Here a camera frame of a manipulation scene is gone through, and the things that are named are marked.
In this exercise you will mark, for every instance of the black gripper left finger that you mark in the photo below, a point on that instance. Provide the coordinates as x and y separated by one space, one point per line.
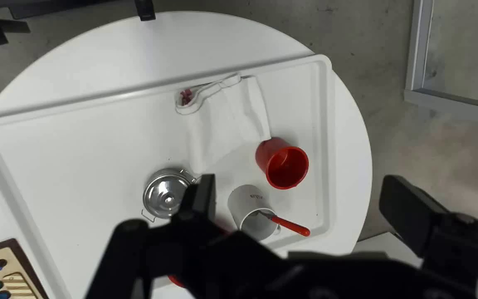
200 200

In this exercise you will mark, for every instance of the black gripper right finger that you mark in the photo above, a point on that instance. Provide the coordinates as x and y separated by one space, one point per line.
416 214

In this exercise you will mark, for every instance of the red mug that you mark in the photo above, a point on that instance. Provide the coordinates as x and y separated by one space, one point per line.
283 167

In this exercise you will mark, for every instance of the small steel lidded container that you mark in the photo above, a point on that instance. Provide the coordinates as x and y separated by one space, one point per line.
165 194

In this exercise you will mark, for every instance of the white folded towel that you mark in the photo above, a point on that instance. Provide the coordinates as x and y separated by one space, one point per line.
233 122

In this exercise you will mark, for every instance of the red plastic stick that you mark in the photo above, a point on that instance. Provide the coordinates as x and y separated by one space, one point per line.
295 227

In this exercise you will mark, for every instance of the white plastic tray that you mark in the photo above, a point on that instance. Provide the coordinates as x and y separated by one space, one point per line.
84 167

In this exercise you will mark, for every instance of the wooden board with coloured buttons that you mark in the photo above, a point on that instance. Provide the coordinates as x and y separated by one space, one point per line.
8 272

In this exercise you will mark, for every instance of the glass wall metal frame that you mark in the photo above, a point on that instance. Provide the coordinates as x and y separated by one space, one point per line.
416 56

